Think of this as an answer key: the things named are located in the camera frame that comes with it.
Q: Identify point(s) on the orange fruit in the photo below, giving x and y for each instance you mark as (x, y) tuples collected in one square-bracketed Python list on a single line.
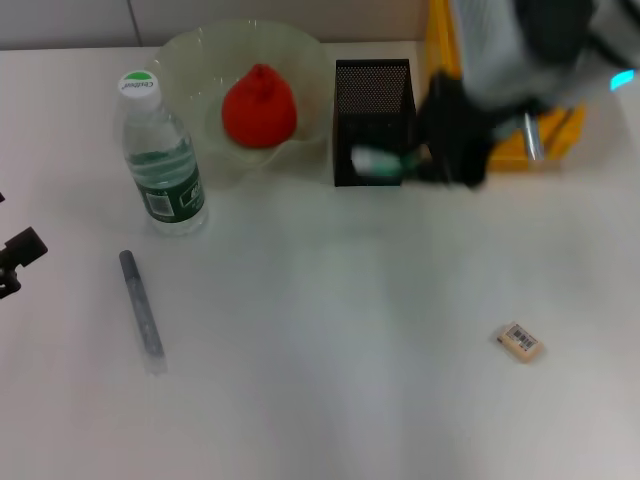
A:
[(257, 115)]

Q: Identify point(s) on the beige barcode eraser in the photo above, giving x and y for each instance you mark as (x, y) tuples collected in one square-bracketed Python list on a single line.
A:
[(520, 342)]

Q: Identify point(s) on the grey marker pen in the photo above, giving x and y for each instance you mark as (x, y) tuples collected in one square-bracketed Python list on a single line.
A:
[(142, 315)]

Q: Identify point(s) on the clear green-label water bottle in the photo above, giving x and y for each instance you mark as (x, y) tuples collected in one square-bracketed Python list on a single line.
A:
[(165, 170)]

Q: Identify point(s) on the black mesh pen holder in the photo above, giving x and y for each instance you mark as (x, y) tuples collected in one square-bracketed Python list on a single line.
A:
[(370, 100)]

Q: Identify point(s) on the green glass fruit bowl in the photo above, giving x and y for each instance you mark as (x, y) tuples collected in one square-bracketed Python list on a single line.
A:
[(210, 65)]

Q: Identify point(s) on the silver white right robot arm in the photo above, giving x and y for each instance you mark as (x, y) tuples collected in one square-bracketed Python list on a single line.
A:
[(622, 25)]

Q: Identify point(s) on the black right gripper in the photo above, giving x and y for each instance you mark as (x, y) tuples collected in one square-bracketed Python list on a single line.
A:
[(465, 130)]

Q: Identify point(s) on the yellow plastic bin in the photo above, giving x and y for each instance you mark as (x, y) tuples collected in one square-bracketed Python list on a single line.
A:
[(550, 145)]

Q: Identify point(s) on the green white toothbrush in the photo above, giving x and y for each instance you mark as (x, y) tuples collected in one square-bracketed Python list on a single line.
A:
[(380, 162)]

